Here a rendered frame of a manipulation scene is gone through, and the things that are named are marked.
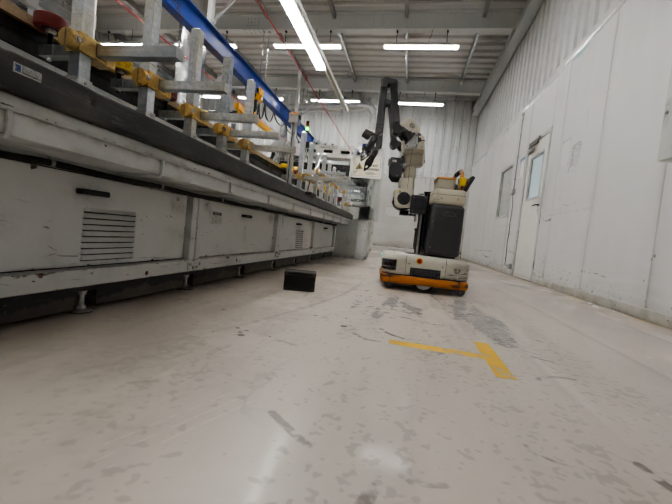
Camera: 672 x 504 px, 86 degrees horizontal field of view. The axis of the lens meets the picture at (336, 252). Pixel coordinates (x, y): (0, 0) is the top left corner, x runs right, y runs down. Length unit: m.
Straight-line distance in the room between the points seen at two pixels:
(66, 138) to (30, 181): 0.27
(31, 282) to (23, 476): 0.80
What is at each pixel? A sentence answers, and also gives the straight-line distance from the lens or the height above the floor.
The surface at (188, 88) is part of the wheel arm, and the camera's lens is 1.41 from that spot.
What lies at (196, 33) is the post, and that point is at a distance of 1.74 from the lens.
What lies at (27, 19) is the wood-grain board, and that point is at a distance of 1.46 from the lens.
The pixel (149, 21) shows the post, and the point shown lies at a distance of 1.52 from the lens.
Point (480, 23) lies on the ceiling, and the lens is 8.83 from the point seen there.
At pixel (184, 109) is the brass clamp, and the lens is 1.62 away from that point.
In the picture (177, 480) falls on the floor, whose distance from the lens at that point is 0.67.
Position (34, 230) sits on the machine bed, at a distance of 1.47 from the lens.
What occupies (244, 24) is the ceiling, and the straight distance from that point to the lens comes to 9.68.
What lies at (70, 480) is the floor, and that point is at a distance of 0.71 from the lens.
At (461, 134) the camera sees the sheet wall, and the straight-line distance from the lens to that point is 12.53.
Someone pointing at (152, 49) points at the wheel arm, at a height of 0.81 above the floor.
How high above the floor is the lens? 0.39
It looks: 3 degrees down
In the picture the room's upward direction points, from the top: 6 degrees clockwise
